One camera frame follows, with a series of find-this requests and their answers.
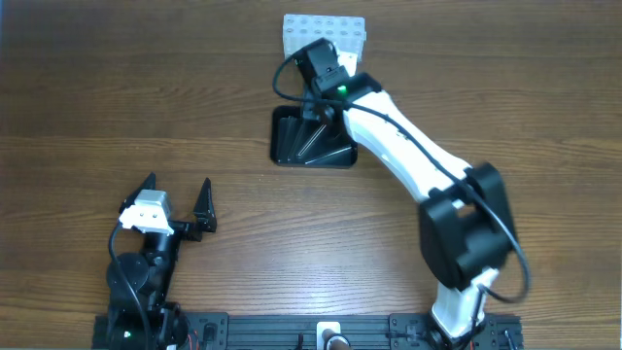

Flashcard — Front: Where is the black tray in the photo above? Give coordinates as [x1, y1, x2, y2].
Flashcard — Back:
[269, 104, 360, 170]

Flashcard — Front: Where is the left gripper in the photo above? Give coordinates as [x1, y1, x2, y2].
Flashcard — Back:
[119, 172, 219, 243]

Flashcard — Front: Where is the clear test tube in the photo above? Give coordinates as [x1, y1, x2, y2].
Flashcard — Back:
[295, 123, 328, 159]
[289, 119, 306, 162]
[304, 145, 354, 165]
[277, 116, 293, 162]

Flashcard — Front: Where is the black cable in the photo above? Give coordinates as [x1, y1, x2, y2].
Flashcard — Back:
[271, 52, 532, 305]
[107, 222, 153, 350]

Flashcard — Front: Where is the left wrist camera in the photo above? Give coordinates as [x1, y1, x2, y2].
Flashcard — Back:
[118, 189, 175, 236]

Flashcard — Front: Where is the mounting rail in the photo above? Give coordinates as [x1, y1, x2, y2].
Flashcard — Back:
[91, 311, 525, 350]

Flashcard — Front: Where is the white test tube rack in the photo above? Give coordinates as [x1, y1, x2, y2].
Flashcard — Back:
[282, 13, 367, 63]

